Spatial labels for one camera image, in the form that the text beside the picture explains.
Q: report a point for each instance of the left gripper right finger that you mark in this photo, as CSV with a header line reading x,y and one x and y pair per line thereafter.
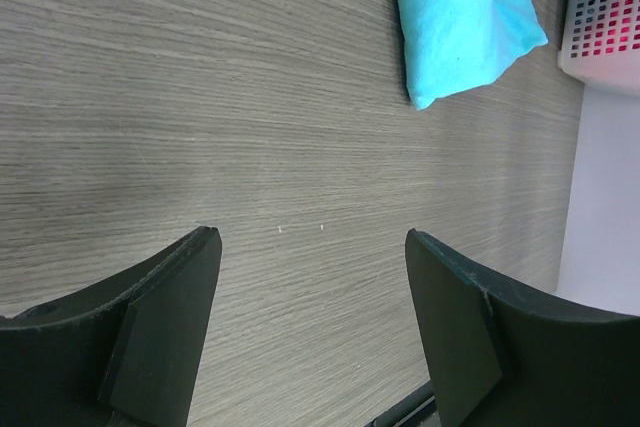
x,y
502,353

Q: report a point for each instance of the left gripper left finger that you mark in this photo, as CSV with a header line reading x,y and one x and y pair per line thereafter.
x,y
124,351

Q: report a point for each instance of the cyan t shirt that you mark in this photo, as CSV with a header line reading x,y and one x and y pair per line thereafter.
x,y
451,46

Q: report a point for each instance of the right grey plastic basket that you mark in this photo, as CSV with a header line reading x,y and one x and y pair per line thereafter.
x,y
600,44

